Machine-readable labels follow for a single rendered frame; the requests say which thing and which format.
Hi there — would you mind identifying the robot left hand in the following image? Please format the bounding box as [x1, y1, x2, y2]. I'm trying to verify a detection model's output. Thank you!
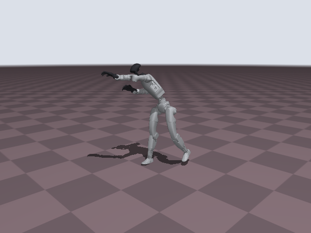
[101, 71, 119, 79]

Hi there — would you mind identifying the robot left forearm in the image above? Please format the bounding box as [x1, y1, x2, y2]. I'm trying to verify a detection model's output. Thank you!
[115, 75, 137, 81]

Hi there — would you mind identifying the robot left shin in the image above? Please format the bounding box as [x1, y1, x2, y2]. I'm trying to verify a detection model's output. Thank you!
[173, 133, 188, 153]

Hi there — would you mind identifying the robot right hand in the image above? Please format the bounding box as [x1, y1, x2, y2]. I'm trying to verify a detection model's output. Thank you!
[122, 85, 137, 93]

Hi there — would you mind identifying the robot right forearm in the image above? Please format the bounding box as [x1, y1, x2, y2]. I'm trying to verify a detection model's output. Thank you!
[133, 89, 145, 94]

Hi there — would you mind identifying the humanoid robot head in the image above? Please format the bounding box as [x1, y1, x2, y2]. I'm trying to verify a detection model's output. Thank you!
[130, 64, 146, 76]

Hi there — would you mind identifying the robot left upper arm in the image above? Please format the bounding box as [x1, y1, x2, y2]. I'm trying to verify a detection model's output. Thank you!
[132, 74, 152, 83]

